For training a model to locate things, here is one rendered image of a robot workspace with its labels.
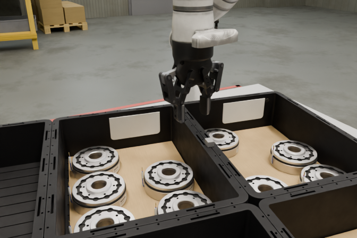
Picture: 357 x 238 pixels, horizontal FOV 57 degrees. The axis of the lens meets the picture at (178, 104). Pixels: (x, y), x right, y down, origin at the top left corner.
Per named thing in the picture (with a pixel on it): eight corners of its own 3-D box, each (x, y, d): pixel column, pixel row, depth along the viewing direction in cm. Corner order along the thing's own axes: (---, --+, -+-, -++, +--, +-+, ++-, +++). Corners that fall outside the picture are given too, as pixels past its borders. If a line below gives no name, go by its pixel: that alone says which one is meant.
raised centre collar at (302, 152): (279, 147, 78) (279, 144, 78) (297, 144, 80) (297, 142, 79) (290, 158, 74) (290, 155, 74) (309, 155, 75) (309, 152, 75)
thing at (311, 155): (263, 144, 80) (263, 142, 80) (300, 139, 83) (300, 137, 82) (285, 168, 71) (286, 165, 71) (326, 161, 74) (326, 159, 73)
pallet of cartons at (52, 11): (76, 20, 779) (71, -15, 749) (88, 30, 671) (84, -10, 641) (33, 24, 741) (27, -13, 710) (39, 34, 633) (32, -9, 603)
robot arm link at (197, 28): (199, 50, 52) (200, 9, 49) (160, 39, 60) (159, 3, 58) (240, 42, 57) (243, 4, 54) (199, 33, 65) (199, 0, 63)
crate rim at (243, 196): (53, 127, 78) (52, 118, 77) (175, 111, 86) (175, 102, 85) (45, 261, 43) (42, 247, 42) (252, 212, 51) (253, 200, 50)
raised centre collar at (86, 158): (83, 153, 76) (83, 151, 75) (105, 150, 77) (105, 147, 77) (84, 165, 71) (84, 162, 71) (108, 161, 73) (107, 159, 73)
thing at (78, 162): (71, 151, 77) (71, 149, 77) (115, 145, 80) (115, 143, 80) (73, 176, 69) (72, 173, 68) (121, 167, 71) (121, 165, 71)
